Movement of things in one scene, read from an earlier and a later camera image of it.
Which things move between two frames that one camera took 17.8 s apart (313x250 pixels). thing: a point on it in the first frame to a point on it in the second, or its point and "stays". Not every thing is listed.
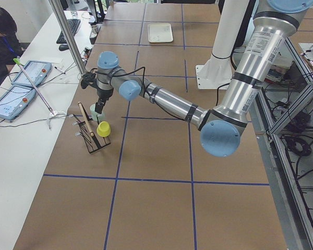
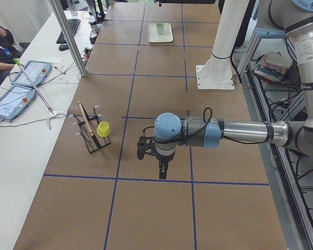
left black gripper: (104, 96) to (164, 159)
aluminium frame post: (67, 37) stays
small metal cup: (94, 28) stays
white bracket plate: (216, 74) stays
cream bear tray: (159, 33) stays
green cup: (96, 116) to (160, 28)
